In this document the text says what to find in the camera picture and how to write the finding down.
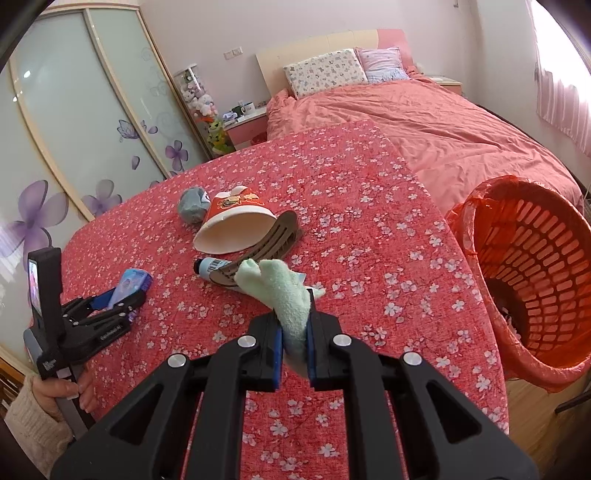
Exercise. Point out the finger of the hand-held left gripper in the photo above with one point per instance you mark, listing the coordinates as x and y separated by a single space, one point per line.
124 307
99 302

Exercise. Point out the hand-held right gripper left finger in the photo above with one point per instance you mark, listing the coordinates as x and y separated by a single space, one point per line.
276 355

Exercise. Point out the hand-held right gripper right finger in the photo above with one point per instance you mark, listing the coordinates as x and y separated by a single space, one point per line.
311 355

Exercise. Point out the blue tissue packet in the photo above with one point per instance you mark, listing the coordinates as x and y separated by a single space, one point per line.
131 281

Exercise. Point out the light green cloth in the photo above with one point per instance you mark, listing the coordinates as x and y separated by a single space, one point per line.
286 300

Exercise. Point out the small tube with black cap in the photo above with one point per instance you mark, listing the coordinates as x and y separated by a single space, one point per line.
214 266

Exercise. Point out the brown slotted spatula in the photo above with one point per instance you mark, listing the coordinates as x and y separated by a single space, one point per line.
277 235

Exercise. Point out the grey sock ball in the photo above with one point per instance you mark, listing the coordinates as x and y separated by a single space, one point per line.
194 205

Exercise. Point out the red paper bowl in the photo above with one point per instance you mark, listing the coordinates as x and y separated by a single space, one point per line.
235 226

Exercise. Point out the person's left forearm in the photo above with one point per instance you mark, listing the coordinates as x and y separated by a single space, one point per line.
32 429

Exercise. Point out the person's left hand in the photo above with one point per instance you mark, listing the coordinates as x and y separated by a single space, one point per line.
87 392

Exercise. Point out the red floral tablecloth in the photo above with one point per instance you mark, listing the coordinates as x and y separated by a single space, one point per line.
346 207

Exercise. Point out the flower print sliding wardrobe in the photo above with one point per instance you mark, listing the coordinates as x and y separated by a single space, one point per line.
92 115

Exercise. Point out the pink white nightstand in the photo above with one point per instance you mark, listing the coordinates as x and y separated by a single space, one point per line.
247 131
450 84

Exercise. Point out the clear tube of plush toys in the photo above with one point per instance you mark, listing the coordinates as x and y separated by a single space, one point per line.
203 106

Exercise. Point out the dark green mug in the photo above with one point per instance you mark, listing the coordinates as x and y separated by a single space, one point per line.
238 110

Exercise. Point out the white mug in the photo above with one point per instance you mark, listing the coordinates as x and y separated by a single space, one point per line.
249 107

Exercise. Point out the bed with pink duvet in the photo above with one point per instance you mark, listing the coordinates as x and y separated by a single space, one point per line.
438 129

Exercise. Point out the dark wooden stool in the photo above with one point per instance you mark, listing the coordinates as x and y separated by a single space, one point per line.
572 404

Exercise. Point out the white floral pillow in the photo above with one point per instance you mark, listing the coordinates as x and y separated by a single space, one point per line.
323 74

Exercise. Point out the pink striped pillow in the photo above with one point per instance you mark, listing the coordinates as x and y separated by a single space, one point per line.
383 64

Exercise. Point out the beige pink bed headboard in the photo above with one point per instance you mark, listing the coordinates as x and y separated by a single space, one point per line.
314 48

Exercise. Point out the pink curtain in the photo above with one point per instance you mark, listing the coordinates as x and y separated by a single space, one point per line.
563 92

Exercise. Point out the white wall socket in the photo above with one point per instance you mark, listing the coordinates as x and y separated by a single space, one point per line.
233 53

